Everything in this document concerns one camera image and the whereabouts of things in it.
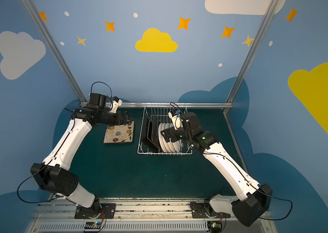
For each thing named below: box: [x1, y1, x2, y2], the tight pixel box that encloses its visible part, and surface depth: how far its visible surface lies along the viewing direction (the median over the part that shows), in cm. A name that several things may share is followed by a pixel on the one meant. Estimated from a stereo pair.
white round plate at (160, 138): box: [158, 122, 168, 153], surface depth 87 cm
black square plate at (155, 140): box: [151, 114, 163, 153], surface depth 88 cm
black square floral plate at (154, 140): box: [148, 114, 160, 152], surface depth 87 cm
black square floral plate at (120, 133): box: [103, 120, 135, 144], surface depth 106 cm
